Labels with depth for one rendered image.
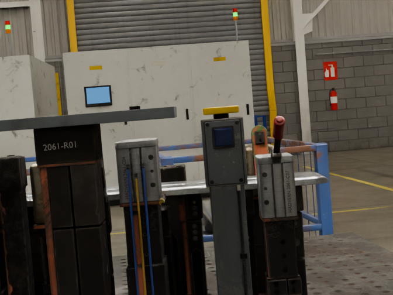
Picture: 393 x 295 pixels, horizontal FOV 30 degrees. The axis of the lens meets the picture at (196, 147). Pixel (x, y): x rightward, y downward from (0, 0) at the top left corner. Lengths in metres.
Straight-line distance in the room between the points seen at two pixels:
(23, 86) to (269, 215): 8.21
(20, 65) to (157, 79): 1.73
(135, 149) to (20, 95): 8.14
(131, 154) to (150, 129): 8.11
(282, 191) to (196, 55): 8.21
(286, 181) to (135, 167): 0.28
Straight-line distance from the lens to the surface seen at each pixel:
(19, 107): 9.49
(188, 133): 9.52
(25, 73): 9.49
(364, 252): 2.24
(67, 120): 1.19
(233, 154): 1.21
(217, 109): 1.21
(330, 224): 3.59
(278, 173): 1.38
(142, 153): 1.37
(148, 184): 1.37
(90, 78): 9.47
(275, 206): 1.39
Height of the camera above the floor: 1.16
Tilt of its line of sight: 3 degrees down
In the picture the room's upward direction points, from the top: 5 degrees counter-clockwise
